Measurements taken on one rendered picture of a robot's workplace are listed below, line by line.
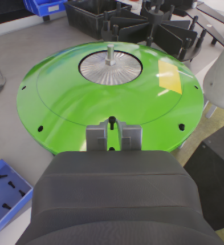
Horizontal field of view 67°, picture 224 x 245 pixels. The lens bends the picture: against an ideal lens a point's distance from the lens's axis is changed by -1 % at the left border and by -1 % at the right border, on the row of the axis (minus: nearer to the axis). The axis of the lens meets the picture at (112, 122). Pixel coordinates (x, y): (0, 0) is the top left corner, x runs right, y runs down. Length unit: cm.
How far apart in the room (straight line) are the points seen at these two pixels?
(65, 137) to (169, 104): 15
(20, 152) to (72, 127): 23
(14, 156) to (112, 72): 28
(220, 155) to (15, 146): 55
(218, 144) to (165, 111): 40
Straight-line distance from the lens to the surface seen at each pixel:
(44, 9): 101
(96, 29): 79
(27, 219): 36
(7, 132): 48
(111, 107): 22
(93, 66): 29
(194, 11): 96
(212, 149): 60
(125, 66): 29
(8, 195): 39
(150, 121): 22
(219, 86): 45
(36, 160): 40
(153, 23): 66
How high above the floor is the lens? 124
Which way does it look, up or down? 50 degrees down
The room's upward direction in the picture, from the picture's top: 1 degrees clockwise
